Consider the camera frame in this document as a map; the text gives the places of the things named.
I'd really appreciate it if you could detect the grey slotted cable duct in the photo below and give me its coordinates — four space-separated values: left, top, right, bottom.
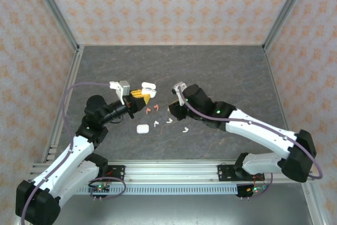
67 184 239 195

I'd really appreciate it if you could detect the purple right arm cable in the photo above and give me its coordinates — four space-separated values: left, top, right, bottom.
175 90 324 199

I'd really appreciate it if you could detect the aluminium frame post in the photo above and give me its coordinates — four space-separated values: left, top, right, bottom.
27 0 81 52
262 0 315 52

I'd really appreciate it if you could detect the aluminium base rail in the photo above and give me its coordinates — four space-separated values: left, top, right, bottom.
31 160 316 183

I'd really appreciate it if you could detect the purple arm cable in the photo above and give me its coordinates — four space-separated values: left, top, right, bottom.
175 90 324 199
22 82 126 225

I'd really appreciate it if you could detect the small circuit board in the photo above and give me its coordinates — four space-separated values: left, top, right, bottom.
90 182 111 193
246 185 267 193

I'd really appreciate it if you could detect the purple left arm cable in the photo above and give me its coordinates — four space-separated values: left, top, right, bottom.
22 82 126 225

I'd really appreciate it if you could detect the aluminium side rail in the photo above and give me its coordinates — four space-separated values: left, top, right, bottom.
41 45 85 162
263 47 301 162

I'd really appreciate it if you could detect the aluminium frame beam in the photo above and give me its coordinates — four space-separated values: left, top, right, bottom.
301 182 337 225

